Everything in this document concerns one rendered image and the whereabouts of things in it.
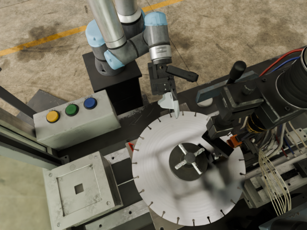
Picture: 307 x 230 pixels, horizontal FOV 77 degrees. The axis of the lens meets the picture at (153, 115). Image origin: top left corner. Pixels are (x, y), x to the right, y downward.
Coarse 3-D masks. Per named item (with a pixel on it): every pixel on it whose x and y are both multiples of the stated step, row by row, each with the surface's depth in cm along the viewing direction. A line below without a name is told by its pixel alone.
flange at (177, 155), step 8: (184, 144) 58; (192, 144) 58; (176, 152) 57; (192, 152) 56; (176, 160) 56; (200, 160) 55; (184, 168) 54; (192, 168) 54; (200, 168) 54; (176, 176) 54; (184, 176) 54; (192, 176) 54; (200, 176) 54
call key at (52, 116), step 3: (51, 111) 70; (54, 111) 70; (48, 114) 69; (51, 114) 69; (54, 114) 69; (57, 114) 69; (48, 117) 69; (51, 117) 69; (54, 117) 69; (57, 117) 69; (48, 120) 69; (51, 120) 68; (54, 120) 69
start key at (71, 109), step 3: (69, 105) 70; (72, 105) 70; (66, 108) 70; (69, 108) 70; (72, 108) 70; (75, 108) 70; (66, 111) 69; (69, 111) 69; (72, 111) 69; (75, 111) 70; (69, 114) 69; (72, 114) 70
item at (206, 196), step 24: (168, 120) 62; (192, 120) 62; (144, 144) 59; (168, 144) 59; (144, 168) 56; (168, 168) 56; (216, 168) 55; (240, 168) 55; (144, 192) 53; (168, 192) 53; (192, 192) 53; (216, 192) 53; (240, 192) 52; (168, 216) 51; (192, 216) 50; (216, 216) 50
